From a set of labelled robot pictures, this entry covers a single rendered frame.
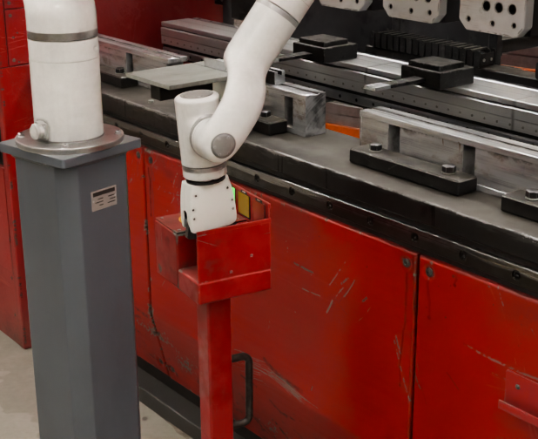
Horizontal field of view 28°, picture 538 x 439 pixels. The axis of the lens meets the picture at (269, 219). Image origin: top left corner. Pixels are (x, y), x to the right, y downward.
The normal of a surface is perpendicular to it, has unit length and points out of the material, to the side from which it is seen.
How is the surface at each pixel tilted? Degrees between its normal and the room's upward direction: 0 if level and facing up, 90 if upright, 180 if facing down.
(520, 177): 90
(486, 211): 0
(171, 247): 90
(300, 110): 90
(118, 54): 90
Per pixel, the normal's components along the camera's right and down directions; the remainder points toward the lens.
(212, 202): 0.46, 0.31
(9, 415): -0.01, -0.94
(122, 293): 0.76, 0.21
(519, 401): -0.79, 0.21
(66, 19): 0.28, 0.25
